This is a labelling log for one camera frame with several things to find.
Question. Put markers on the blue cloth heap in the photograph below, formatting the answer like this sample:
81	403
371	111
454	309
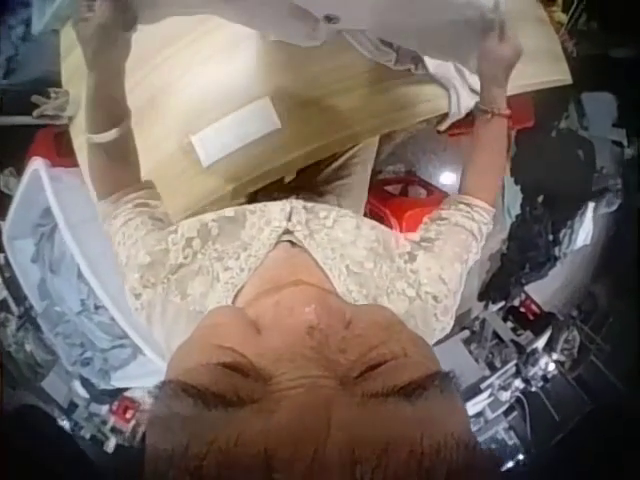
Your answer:
30	35

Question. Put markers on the white shirt garment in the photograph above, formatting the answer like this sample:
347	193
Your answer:
400	30

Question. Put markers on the person's legs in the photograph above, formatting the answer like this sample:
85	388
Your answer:
352	175

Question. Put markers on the heap of dark clothes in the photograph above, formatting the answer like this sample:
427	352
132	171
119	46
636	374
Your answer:
560	190

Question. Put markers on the white rectangular label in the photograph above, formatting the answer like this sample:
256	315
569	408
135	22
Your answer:
235	131

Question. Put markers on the white plastic bin with clothes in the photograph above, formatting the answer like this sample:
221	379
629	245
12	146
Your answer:
65	280

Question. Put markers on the white bangle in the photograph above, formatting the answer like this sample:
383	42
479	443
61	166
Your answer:
106	135

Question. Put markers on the person's right hand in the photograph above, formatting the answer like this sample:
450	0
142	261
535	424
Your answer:
500	62

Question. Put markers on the beige crumpled cloth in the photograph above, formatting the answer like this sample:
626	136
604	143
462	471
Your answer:
52	104

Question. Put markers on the cluttered machine table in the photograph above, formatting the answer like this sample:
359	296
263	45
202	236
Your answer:
520	365

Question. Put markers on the red plastic stool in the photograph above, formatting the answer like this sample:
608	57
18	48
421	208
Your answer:
402	202

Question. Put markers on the person's left hand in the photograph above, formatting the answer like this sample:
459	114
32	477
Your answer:
102	37

